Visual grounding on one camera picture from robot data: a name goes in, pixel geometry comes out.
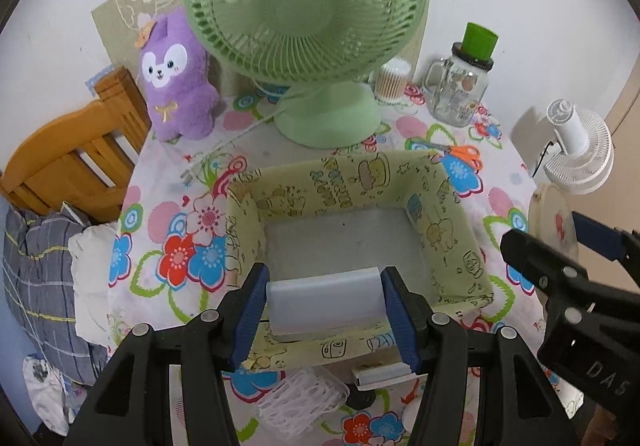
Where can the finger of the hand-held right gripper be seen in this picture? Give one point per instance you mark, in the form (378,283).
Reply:
(597,236)
(535,256)

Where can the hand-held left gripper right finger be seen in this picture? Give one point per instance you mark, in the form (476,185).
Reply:
(400,321)

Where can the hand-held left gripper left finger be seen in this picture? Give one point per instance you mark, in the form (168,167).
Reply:
(250,321)

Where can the cream round box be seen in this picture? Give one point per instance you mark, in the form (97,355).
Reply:
(547,216)

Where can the white power adapter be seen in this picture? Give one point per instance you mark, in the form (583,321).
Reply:
(325,301)

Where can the yellow printed fabric basket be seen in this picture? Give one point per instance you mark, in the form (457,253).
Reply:
(350,176)

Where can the small white fan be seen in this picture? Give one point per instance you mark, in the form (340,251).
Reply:
(585,151)

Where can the small black object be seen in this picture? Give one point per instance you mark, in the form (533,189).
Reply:
(365,400)

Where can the floral tablecloth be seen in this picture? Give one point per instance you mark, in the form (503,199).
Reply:
(165,226)

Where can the glass mug jar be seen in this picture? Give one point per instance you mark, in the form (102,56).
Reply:
(457,96)

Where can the green desk fan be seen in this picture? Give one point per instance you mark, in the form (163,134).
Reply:
(330,116)

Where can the white grey printed cloth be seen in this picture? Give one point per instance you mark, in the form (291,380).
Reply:
(45,391)

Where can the grey plaid pillow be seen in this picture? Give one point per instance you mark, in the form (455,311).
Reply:
(35,276)

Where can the green plastic cup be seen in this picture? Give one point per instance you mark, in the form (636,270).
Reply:
(479,41)

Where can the cotton swab container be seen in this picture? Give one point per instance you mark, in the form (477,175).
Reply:
(392,81)

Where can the purple plush toy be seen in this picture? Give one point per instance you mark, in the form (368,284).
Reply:
(180,91)

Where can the wooden chair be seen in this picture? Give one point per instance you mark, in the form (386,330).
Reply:
(50,146)

